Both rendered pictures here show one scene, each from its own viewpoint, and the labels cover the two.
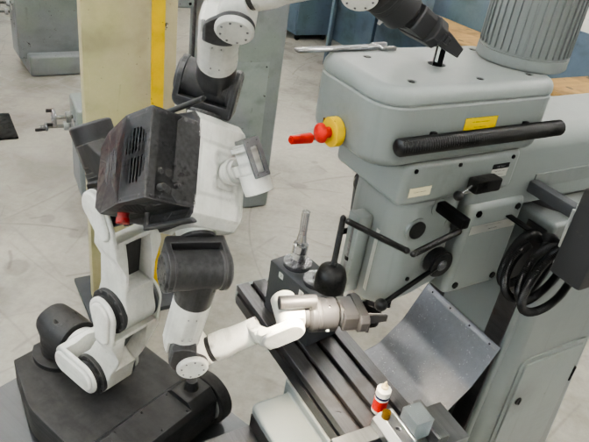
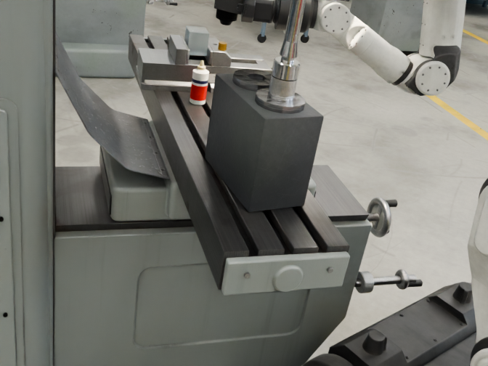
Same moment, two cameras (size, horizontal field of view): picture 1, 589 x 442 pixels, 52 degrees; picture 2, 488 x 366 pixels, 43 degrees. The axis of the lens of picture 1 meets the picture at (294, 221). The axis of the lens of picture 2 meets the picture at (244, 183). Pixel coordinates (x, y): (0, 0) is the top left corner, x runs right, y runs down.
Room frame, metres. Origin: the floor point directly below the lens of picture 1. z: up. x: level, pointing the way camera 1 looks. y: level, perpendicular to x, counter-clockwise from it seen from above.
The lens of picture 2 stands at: (2.58, 0.17, 1.53)
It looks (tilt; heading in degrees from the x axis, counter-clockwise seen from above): 28 degrees down; 193
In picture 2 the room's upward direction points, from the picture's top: 9 degrees clockwise
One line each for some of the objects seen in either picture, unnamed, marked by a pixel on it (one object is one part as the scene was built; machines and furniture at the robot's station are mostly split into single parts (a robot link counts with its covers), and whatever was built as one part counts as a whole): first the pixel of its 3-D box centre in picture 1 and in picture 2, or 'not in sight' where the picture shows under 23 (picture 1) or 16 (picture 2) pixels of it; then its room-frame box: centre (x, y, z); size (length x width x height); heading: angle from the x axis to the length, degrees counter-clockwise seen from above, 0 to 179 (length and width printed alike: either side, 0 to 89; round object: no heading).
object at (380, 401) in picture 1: (382, 395); (200, 81); (1.19, -0.31, 1.01); 0.04 x 0.04 x 0.11
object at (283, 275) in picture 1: (303, 295); (260, 135); (1.51, -0.06, 1.05); 0.22 x 0.12 x 0.20; 43
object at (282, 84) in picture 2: (299, 253); (283, 80); (1.55, -0.03, 1.18); 0.05 x 0.05 x 0.06
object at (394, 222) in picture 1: (393, 234); not in sight; (1.26, -0.24, 1.47); 0.21 x 0.19 x 0.32; 34
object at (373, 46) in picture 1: (345, 47); not in sight; (1.26, -0.05, 1.89); 0.24 x 0.04 x 0.01; 127
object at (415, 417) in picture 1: (415, 421); (196, 41); (1.06, -0.37, 1.07); 0.06 x 0.05 x 0.06; 32
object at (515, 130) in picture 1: (485, 136); not in sight; (1.16, -0.35, 1.79); 0.45 x 0.04 x 0.04; 124
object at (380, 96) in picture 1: (432, 100); not in sight; (1.27, -0.25, 1.81); 0.47 x 0.26 x 0.16; 124
